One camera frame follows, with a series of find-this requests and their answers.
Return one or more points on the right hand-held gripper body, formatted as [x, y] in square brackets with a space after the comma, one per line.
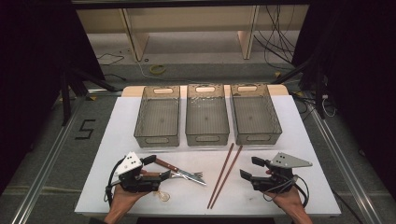
[274, 182]

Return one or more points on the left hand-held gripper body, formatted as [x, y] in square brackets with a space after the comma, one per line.
[137, 183]

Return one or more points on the brown wooden chopstick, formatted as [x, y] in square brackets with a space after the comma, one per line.
[221, 175]
[226, 177]

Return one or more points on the translucent grey plastic bin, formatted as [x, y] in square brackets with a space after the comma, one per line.
[255, 116]
[158, 118]
[207, 116]

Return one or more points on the person's left hand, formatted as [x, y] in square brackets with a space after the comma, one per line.
[123, 200]

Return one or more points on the person's right hand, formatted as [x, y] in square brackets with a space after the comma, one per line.
[291, 202]

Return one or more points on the white table mat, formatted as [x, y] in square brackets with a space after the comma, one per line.
[193, 155]

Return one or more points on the yellow tape roll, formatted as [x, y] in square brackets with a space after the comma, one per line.
[151, 69]

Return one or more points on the black tripod stand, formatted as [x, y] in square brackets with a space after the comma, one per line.
[319, 93]
[66, 99]

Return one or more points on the black curtain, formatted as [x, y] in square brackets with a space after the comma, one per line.
[364, 77]
[31, 77]

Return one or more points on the light wooden desk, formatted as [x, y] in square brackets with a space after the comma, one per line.
[186, 18]

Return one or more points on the aluminium floor rail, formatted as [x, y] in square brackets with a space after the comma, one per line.
[46, 165]
[345, 168]

